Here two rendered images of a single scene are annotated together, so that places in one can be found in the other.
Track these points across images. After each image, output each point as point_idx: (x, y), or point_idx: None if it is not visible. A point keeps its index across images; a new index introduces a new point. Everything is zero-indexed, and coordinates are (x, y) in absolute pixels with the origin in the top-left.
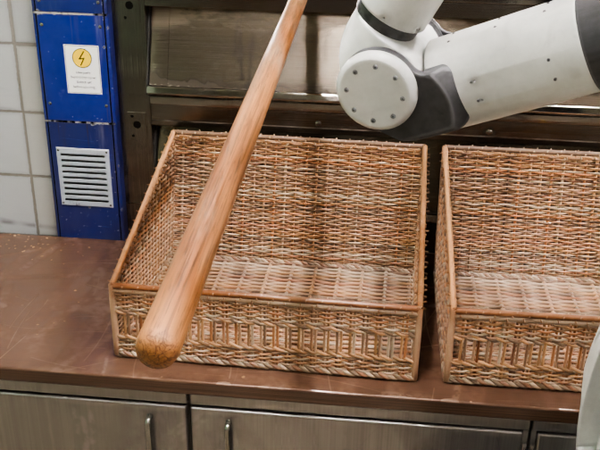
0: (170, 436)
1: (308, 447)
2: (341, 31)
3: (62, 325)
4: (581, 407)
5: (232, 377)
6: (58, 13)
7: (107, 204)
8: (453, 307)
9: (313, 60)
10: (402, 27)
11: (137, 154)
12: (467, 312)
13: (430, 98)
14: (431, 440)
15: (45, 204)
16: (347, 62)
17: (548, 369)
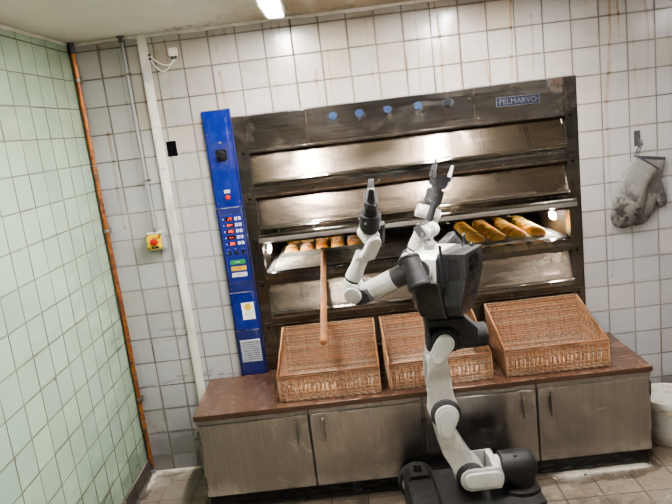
0: (303, 427)
1: (350, 422)
2: (336, 283)
3: (258, 398)
4: (424, 375)
5: (321, 401)
6: (238, 292)
7: (260, 359)
8: (388, 363)
9: (328, 294)
10: (355, 281)
11: (269, 338)
12: (393, 364)
13: (364, 295)
14: (390, 411)
15: (235, 364)
16: (345, 290)
17: (423, 379)
